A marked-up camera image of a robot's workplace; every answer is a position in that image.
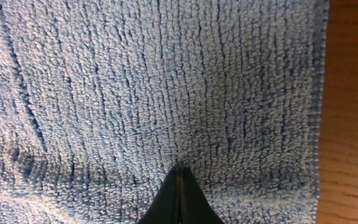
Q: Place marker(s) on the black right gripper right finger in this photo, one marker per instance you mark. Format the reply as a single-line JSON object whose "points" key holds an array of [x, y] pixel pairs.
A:
{"points": [[194, 207]]}

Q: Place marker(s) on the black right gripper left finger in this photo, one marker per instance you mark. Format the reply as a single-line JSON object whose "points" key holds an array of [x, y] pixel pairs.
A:
{"points": [[165, 206]]}

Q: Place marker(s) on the blue microfiber cloth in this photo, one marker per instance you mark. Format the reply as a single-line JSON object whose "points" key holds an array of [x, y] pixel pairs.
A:
{"points": [[99, 99]]}

